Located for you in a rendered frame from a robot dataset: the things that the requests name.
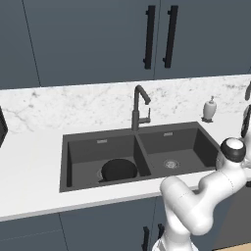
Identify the dark grey sink tap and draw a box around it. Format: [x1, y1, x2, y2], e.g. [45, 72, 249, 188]
[130, 84, 152, 132]

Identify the dark grey double sink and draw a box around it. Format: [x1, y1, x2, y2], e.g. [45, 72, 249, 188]
[59, 121, 224, 193]

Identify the white soap dispenser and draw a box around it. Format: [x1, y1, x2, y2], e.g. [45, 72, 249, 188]
[201, 95, 218, 124]

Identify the blue-grey base cupboard door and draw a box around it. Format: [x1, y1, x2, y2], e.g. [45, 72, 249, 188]
[58, 196, 159, 251]
[150, 195, 169, 251]
[0, 212, 68, 251]

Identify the black appliance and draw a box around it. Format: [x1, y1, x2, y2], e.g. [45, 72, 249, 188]
[0, 106, 9, 148]

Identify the dark grey appliance front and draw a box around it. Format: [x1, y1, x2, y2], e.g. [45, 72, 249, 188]
[211, 184, 251, 251]

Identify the black wall cupboard handle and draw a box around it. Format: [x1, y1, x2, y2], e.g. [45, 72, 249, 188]
[162, 4, 179, 70]
[142, 4, 157, 71]

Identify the blue-grey wall cupboard door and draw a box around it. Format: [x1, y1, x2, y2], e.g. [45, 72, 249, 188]
[22, 0, 162, 88]
[0, 0, 42, 91]
[153, 0, 251, 81]

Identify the black base cupboard handle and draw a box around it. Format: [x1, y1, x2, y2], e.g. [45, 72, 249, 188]
[157, 223, 166, 241]
[140, 226, 151, 251]

